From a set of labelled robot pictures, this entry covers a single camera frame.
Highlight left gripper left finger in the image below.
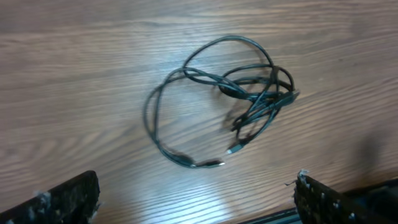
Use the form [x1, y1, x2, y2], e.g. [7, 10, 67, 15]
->
[1, 170, 100, 224]

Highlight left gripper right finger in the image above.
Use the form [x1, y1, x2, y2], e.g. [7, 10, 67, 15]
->
[294, 169, 398, 224]

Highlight black USB cable two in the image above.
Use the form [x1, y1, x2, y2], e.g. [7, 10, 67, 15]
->
[182, 35, 301, 155]

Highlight black USB cable one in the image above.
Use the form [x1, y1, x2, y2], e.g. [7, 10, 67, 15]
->
[142, 67, 226, 169]

